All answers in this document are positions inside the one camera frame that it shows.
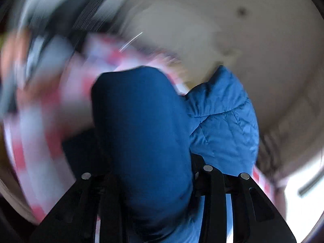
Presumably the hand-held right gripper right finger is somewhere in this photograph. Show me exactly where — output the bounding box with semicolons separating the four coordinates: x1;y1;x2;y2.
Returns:
191;154;297;243

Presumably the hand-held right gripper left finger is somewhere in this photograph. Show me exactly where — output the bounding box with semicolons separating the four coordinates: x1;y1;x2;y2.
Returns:
30;173;127;243

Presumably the pink checked bed sheet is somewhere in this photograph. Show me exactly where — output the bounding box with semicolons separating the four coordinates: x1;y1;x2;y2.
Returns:
4;34;276;223

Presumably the blue down jacket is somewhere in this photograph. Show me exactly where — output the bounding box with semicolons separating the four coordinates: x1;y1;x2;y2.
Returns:
62;65;261;243

